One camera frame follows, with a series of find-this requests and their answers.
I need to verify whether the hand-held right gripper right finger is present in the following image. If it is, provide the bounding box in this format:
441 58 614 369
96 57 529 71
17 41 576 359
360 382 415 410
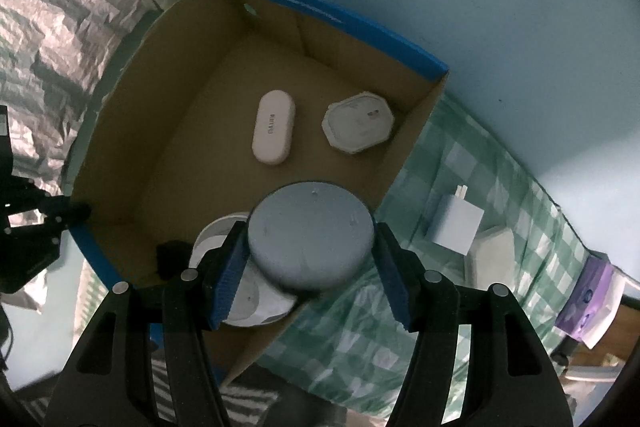
372 222 573 427

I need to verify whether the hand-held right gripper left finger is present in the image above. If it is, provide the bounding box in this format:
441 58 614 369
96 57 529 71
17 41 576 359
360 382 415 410
45 219 251 427

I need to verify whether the white octagonal box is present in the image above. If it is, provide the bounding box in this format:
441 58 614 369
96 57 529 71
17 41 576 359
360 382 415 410
321 91 397 155

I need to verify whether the white rounded rectangular box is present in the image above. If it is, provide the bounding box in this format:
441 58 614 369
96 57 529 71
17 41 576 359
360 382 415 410
467 227 518 288

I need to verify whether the white oval case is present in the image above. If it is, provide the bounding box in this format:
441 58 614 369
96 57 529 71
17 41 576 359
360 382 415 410
251 91 297 166

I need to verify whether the green checkered cloth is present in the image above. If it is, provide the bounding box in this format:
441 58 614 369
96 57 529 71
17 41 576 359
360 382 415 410
222 94 608 418

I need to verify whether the blue cardboard box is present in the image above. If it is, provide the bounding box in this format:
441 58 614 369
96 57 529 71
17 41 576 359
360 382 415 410
70 0 449 388

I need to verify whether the purple tissue pack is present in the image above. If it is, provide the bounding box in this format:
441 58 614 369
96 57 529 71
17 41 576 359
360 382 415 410
555 257 626 350

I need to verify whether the round black speaker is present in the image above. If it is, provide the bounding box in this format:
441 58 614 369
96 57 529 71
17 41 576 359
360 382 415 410
247 179 376 292

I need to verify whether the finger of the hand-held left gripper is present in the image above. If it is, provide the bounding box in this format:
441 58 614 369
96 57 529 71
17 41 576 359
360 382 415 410
37 194 92 228

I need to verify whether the grey striped cloth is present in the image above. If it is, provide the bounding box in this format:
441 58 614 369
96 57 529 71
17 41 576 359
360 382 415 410
30 352 281 427

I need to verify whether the white square power adapter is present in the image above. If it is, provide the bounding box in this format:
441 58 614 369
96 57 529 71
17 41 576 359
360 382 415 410
425 184 485 257

